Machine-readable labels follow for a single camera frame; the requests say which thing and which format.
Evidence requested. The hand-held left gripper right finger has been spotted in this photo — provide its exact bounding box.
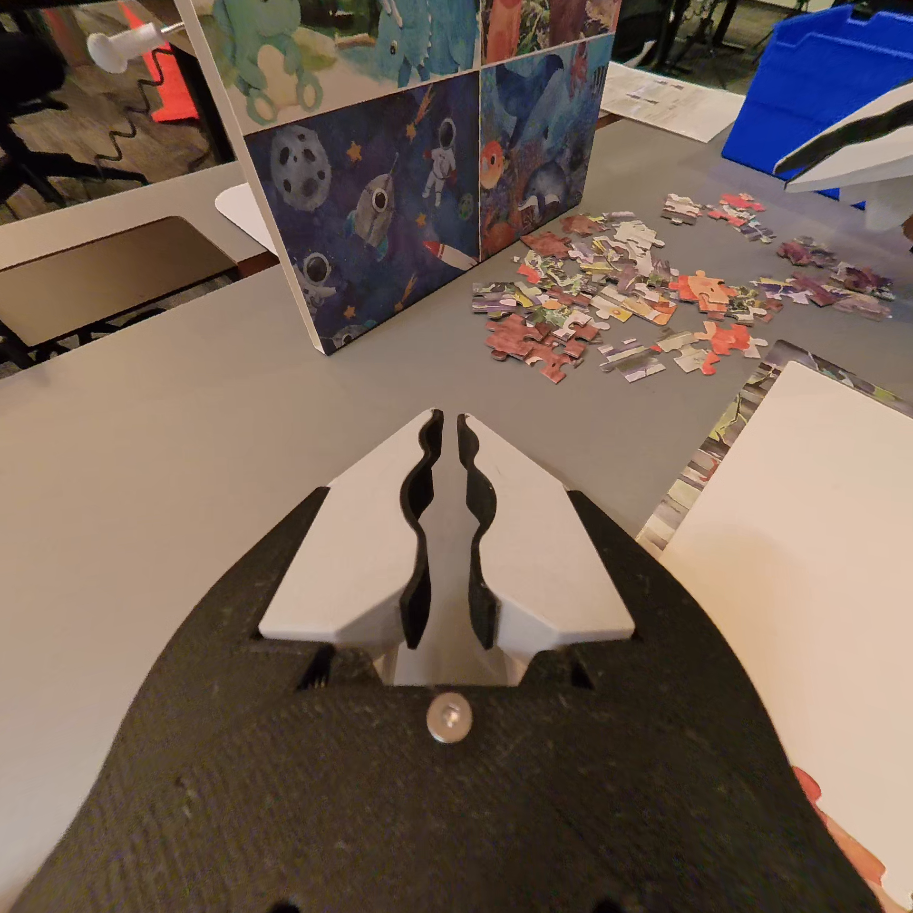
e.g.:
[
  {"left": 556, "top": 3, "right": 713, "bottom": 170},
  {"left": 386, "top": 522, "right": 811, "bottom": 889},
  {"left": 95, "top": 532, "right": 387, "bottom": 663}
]
[{"left": 456, "top": 411, "right": 637, "bottom": 687}]

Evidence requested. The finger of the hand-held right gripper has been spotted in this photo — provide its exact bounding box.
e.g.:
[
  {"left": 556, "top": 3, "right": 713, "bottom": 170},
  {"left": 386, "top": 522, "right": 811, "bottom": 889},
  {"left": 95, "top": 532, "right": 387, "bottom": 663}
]
[
  {"left": 785, "top": 136, "right": 913, "bottom": 232},
  {"left": 774, "top": 98, "right": 913, "bottom": 178}
]

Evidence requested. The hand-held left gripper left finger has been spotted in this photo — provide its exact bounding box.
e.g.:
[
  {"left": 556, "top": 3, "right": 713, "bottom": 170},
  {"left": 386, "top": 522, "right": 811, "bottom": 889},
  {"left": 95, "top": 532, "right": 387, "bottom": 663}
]
[{"left": 257, "top": 408, "right": 447, "bottom": 687}]

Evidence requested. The jigsaw puzzle tray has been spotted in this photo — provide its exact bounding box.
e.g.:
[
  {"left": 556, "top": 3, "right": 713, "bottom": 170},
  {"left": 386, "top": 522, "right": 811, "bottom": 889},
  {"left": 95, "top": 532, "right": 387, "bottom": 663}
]
[{"left": 637, "top": 340, "right": 913, "bottom": 913}]

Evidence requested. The blue plastic bin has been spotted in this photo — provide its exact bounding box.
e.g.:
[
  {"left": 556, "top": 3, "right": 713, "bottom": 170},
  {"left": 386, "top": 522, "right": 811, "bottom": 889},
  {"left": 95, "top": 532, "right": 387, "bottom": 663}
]
[{"left": 720, "top": 3, "right": 913, "bottom": 211}]

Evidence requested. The printed paper sheet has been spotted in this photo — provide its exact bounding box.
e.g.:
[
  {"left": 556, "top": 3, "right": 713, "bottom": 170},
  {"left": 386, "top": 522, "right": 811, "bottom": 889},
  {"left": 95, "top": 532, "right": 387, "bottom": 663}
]
[{"left": 599, "top": 60, "right": 746, "bottom": 144}]

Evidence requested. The pile of loose puzzle pieces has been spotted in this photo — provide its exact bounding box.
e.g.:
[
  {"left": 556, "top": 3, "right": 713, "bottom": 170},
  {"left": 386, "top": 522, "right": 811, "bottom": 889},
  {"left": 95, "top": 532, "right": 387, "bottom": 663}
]
[{"left": 471, "top": 191, "right": 897, "bottom": 384}]

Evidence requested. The white rounded board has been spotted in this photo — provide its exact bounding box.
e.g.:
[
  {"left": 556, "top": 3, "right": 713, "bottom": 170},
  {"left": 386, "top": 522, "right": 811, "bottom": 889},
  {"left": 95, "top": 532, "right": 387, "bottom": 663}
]
[{"left": 214, "top": 182, "right": 281, "bottom": 256}]

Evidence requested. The space print puzzle box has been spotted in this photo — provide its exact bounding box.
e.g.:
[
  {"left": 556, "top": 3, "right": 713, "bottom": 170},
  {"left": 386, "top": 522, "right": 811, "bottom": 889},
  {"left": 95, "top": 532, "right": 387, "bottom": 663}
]
[{"left": 173, "top": 0, "right": 623, "bottom": 356}]

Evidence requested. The tan side table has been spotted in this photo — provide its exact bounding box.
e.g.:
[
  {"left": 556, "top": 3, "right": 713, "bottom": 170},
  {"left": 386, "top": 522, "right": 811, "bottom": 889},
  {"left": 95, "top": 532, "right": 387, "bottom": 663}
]
[{"left": 0, "top": 214, "right": 242, "bottom": 350}]

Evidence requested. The white desk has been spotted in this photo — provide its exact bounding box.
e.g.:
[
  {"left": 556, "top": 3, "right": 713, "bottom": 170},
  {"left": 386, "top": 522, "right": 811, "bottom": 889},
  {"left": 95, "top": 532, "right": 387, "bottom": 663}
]
[{"left": 0, "top": 160, "right": 240, "bottom": 271}]

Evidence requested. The orange floor marker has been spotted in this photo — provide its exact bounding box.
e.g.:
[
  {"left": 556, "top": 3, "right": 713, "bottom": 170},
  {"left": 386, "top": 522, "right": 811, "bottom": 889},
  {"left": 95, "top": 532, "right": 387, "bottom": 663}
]
[{"left": 117, "top": 0, "right": 202, "bottom": 124}]

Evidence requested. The white plastic knob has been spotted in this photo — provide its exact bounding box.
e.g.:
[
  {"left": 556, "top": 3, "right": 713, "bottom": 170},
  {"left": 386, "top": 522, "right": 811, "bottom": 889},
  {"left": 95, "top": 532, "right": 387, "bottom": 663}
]
[{"left": 86, "top": 20, "right": 188, "bottom": 74}]

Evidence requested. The black office chair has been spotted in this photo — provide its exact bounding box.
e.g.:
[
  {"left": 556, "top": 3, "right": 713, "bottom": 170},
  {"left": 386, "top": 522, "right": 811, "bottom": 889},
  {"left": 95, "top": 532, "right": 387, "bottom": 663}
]
[{"left": 0, "top": 29, "right": 154, "bottom": 211}]

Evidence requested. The black coiled cable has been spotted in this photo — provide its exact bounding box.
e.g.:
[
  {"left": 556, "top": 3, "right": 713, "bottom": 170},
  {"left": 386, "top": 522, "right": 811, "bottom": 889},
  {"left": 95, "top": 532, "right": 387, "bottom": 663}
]
[{"left": 96, "top": 68, "right": 158, "bottom": 188}]

